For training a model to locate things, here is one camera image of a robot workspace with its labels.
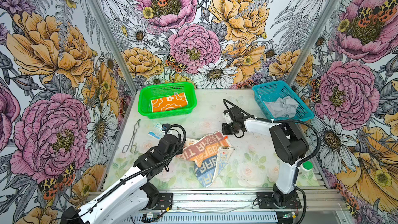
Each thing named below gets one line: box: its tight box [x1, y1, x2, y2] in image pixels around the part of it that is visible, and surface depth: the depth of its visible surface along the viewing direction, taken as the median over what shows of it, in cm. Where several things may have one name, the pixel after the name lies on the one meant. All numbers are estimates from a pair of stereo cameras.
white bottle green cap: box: [300, 160, 314, 173], surface depth 77 cm
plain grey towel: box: [265, 96, 299, 119], surface depth 107 cm
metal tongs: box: [121, 118, 141, 154], surface depth 93 cm
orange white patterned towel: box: [150, 92, 189, 113], surface depth 114 cm
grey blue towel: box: [176, 131, 234, 188], surface depth 86 cm
